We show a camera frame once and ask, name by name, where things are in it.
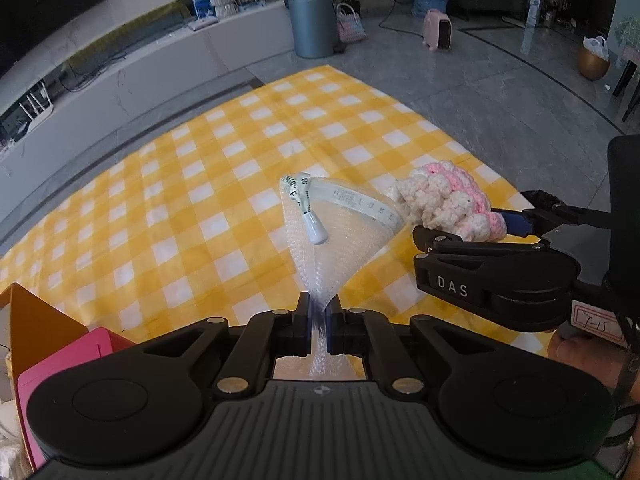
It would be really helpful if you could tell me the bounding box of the orange cardboard box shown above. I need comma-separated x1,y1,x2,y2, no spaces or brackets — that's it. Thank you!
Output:
0,282,141,411

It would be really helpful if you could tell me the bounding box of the pink heater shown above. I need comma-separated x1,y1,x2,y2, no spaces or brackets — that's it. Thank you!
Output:
422,8,453,53

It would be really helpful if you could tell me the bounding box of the white router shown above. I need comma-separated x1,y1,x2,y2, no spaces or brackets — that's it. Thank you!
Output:
17,81,55,128

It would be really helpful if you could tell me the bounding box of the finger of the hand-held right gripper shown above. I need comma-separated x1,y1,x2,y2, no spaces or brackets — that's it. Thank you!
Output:
412,225,581,312
492,190,613,238

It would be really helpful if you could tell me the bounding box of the blue-grey trash can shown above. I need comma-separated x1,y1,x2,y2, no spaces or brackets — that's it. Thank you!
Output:
288,0,337,59

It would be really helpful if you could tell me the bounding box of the pink woven bag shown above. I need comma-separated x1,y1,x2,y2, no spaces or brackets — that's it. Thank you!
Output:
335,2,367,43

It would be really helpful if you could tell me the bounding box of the yellow checked mat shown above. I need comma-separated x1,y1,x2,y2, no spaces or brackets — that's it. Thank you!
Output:
0,64,556,361

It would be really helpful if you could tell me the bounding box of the pink white crochet piece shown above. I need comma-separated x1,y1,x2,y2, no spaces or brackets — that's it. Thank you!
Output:
385,161,508,241

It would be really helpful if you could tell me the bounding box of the person's right hand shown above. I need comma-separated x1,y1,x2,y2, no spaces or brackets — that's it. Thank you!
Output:
547,332,631,392

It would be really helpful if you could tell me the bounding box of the black wall television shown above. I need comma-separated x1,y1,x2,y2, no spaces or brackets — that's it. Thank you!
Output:
0,0,108,78

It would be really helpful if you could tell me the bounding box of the red plastic lid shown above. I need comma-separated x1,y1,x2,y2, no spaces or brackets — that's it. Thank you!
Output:
16,326,138,471

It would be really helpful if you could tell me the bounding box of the white marble tv console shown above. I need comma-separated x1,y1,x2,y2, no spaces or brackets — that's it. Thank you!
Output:
0,0,296,181

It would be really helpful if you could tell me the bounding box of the gold pot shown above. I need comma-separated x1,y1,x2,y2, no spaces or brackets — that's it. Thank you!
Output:
578,46,611,81

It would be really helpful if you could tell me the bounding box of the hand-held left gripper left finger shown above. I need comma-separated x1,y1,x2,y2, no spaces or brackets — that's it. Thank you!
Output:
137,291,314,397

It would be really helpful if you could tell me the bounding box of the clear mesh zipper pouch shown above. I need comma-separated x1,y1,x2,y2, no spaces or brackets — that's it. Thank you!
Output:
279,172,403,378

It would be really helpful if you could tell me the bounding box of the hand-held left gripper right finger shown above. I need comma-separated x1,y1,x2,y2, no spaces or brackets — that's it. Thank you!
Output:
325,294,501,397

